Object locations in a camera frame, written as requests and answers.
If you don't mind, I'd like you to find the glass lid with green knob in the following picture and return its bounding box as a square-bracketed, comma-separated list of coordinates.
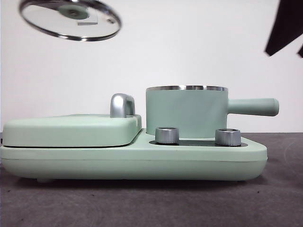
[18, 0, 123, 43]

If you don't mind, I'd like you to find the silver control knob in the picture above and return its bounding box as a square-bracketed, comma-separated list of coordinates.
[214, 129, 242, 146]
[155, 127, 180, 144]

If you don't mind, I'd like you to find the green breakfast machine base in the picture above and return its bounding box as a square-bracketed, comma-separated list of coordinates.
[0, 129, 268, 184]

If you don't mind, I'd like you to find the green griddle cover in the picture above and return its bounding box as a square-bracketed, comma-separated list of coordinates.
[2, 114, 143, 148]

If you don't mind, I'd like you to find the green pot with side handle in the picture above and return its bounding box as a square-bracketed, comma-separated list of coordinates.
[145, 84, 280, 140]

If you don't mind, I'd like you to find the silver cover handle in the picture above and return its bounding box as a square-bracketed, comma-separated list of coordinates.
[110, 93, 136, 118]

